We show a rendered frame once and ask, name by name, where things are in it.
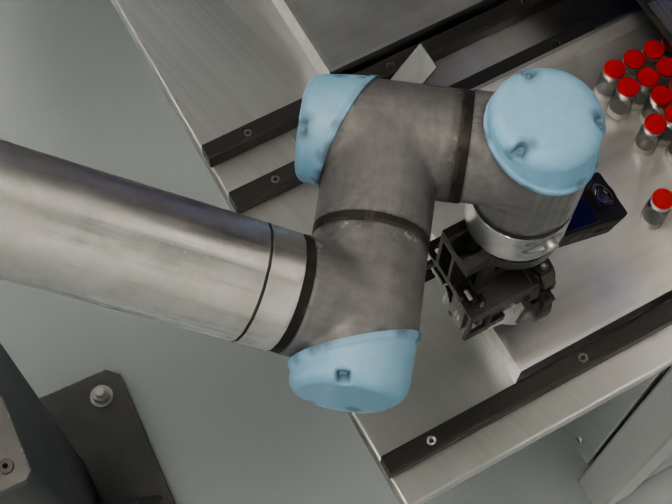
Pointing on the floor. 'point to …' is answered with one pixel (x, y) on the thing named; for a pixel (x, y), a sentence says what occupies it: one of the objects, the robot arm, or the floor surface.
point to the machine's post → (633, 448)
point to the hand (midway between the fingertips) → (502, 304)
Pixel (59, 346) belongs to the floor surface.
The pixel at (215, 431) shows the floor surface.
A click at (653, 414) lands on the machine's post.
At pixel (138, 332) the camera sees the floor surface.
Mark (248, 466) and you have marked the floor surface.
